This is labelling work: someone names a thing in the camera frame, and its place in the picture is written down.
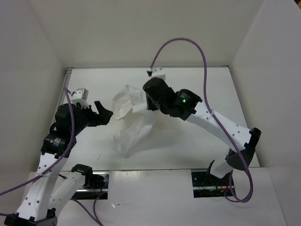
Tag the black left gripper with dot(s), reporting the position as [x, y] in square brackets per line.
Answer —
[105, 115]

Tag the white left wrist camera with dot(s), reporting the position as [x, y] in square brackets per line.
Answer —
[79, 98]

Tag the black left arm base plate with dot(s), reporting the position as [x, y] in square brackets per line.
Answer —
[97, 187]

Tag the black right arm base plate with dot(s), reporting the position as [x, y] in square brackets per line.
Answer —
[206, 185]

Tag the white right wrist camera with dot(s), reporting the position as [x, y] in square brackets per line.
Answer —
[156, 72]

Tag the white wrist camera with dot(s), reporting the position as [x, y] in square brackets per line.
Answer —
[79, 98]
[156, 72]

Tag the white fabric skirt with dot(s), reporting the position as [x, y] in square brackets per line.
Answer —
[130, 106]

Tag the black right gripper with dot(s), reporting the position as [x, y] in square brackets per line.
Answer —
[150, 105]

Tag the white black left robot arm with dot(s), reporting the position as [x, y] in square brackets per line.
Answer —
[43, 204]

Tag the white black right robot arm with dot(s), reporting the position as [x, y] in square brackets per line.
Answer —
[188, 106]

